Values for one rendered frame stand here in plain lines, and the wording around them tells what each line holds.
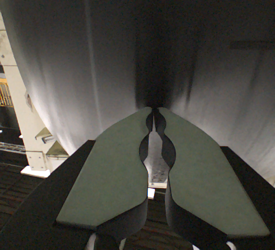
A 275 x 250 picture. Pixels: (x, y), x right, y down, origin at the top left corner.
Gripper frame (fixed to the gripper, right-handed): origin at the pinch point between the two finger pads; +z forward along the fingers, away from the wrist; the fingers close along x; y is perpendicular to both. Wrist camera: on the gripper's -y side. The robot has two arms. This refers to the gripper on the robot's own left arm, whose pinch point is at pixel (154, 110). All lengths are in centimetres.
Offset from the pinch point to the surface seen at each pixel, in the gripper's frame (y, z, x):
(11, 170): 783, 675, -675
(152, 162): 7.2, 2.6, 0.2
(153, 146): 4.5, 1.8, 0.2
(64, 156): 46, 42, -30
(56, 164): 50, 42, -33
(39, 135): 48, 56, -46
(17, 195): 765, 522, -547
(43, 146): 53, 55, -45
